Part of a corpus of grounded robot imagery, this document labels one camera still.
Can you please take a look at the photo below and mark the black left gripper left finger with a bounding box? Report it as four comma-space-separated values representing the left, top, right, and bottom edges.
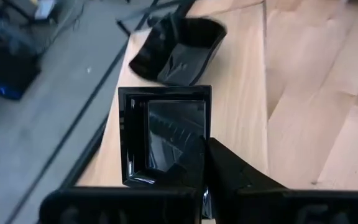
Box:
39, 136, 206, 224

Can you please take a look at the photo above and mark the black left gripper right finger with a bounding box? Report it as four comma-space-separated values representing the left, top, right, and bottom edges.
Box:
206, 138, 358, 224

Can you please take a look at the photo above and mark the small black square mini plate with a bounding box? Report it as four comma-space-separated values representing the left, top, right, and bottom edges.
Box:
117, 85, 213, 218

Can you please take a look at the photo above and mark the black wavy square mini plate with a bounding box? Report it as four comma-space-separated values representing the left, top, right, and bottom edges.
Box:
128, 17, 228, 87

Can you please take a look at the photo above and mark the black table edge rail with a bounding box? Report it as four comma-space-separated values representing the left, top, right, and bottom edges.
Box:
59, 114, 110, 190

